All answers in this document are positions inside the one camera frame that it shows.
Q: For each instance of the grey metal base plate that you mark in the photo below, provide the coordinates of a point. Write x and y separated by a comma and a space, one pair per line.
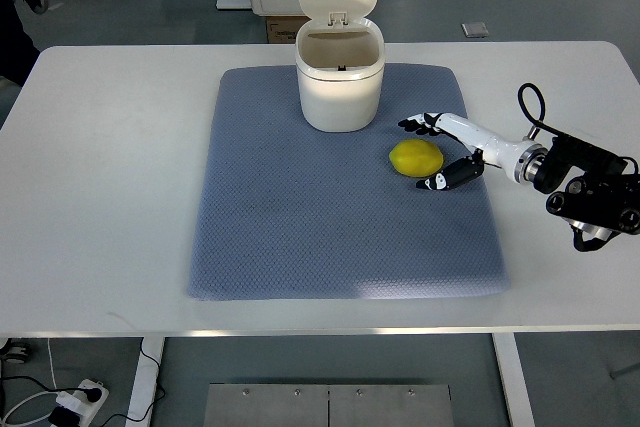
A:
328, 405

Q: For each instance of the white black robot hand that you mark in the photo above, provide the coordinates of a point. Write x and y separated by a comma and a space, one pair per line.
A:
519, 160

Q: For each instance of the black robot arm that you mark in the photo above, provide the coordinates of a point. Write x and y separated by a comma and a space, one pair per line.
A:
595, 191

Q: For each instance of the grey floor plate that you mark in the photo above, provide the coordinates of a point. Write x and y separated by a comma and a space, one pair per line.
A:
475, 30

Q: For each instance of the yellow lemon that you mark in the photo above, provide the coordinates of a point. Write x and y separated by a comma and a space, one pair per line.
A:
416, 158

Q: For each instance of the white power strip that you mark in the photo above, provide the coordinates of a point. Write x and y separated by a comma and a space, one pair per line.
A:
85, 400

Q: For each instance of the caster wheel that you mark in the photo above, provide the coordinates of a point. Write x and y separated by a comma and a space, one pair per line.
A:
13, 351

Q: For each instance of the white left table leg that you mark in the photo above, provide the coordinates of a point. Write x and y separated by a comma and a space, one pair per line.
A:
145, 390

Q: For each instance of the white table leg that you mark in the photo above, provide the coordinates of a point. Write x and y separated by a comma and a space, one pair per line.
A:
145, 390
513, 381

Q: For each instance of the person in dark clothes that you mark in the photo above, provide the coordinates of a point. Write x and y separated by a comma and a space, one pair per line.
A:
18, 51

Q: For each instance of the white trash bin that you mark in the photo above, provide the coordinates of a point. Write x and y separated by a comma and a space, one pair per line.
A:
340, 60

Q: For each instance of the white right table leg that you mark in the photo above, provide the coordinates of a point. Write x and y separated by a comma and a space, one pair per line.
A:
513, 381

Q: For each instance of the blue textured mat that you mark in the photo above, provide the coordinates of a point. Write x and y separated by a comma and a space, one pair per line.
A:
291, 212

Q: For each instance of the cardboard box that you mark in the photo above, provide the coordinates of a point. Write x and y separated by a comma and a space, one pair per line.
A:
283, 29

